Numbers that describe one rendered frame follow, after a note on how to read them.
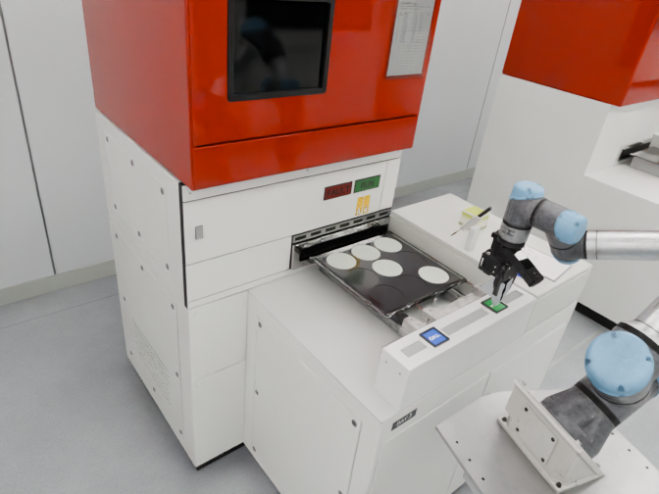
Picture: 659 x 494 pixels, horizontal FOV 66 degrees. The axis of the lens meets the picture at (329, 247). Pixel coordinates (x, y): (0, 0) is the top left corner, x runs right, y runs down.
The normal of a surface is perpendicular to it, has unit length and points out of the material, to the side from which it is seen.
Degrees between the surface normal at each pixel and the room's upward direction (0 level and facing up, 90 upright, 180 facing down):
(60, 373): 0
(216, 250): 90
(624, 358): 53
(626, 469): 0
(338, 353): 0
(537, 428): 90
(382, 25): 90
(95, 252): 90
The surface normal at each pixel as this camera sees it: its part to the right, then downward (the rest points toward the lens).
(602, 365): -0.56, -0.35
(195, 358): 0.62, 0.46
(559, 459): -0.92, 0.11
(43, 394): 0.11, -0.85
